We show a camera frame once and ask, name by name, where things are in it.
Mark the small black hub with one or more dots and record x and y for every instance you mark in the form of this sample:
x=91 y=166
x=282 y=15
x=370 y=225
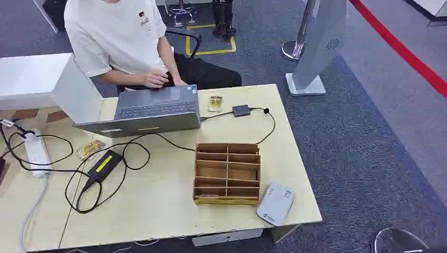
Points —
x=241 y=110

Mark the person's left hand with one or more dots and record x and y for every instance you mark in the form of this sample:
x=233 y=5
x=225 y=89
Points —
x=179 y=82

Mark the person's hand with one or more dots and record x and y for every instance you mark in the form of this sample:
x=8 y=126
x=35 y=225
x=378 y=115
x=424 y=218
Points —
x=179 y=82
x=156 y=78

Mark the grey laptop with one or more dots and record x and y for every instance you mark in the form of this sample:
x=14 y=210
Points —
x=153 y=108

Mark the wooden divided card box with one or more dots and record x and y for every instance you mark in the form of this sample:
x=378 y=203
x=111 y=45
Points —
x=227 y=200

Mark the person's right hand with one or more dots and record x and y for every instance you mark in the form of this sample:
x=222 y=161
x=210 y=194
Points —
x=156 y=78

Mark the black office chair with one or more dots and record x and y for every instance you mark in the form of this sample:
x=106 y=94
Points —
x=195 y=38

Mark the pale grey flat device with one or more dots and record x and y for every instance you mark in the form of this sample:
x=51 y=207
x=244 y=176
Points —
x=276 y=204

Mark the black robot legs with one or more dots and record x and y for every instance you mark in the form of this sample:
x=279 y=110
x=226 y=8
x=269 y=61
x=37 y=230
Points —
x=223 y=17

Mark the chrome chair base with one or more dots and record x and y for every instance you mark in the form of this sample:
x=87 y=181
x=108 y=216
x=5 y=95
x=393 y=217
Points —
x=182 y=10

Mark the black power adapter yellow label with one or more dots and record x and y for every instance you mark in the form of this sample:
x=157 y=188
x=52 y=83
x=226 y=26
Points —
x=104 y=166

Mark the silver kiosk stand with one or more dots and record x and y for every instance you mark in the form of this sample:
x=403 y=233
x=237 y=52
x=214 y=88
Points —
x=319 y=42

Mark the person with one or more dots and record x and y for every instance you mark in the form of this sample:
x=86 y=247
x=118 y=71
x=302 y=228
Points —
x=115 y=38

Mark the brown tape patch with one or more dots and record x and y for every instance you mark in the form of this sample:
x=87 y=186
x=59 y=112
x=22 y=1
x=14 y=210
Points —
x=57 y=116
x=24 y=114

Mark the white power strip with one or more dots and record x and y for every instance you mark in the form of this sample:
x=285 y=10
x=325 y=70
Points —
x=36 y=153

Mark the white box stand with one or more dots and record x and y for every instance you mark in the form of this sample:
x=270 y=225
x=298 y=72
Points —
x=38 y=78

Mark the white plug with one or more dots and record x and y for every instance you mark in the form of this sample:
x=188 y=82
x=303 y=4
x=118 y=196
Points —
x=7 y=123

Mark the dark flat object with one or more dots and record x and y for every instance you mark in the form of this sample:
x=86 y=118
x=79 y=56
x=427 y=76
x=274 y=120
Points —
x=2 y=170

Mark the white furniture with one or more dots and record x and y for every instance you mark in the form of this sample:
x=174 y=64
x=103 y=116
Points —
x=434 y=8

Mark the white desk bracket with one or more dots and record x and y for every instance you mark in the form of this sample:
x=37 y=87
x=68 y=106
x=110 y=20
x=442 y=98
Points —
x=227 y=237

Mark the chrome stanchion post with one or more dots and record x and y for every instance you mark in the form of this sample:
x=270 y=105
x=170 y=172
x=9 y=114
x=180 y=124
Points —
x=300 y=45

